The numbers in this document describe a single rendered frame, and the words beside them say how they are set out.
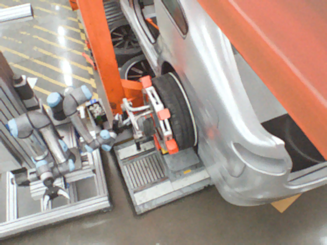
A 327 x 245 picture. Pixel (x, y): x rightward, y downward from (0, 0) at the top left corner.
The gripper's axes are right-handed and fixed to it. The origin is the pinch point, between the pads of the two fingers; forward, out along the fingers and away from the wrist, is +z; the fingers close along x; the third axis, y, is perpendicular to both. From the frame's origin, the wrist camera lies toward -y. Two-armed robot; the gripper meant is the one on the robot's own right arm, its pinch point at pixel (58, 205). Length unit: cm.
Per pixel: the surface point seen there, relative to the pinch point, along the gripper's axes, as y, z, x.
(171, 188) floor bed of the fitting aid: 103, -22, -102
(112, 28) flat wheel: 56, -227, -136
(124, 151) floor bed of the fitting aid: 106, -85, -81
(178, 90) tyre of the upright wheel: -9, -43, -111
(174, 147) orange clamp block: 22, -16, -95
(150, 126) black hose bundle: 11, -35, -83
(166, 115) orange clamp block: -3, -30, -94
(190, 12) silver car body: -74, -46, -115
